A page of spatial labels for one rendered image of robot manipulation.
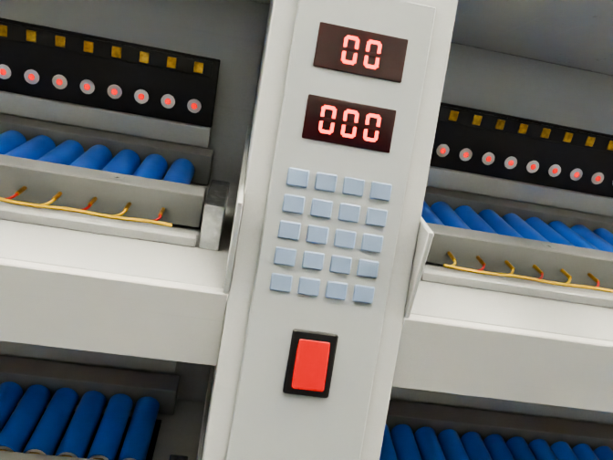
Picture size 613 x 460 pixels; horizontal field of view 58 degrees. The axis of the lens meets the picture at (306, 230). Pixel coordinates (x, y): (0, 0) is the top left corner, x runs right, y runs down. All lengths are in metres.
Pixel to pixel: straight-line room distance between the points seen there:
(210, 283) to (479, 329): 0.15
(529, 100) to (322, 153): 0.31
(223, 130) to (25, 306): 0.24
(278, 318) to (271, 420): 0.05
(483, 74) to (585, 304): 0.23
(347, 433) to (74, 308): 0.16
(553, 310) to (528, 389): 0.05
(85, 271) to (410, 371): 0.18
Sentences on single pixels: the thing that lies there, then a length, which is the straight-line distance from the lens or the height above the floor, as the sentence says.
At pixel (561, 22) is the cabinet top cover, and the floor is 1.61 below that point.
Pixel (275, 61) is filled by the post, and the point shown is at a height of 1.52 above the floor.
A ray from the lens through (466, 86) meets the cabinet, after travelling 0.53.
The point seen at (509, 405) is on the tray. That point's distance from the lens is 0.55.
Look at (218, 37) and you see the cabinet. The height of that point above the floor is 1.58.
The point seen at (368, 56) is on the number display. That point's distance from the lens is 0.29.
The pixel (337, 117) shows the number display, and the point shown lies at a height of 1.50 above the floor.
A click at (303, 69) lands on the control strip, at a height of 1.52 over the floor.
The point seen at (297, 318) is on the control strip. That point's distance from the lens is 0.29.
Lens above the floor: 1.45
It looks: 3 degrees down
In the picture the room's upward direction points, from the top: 9 degrees clockwise
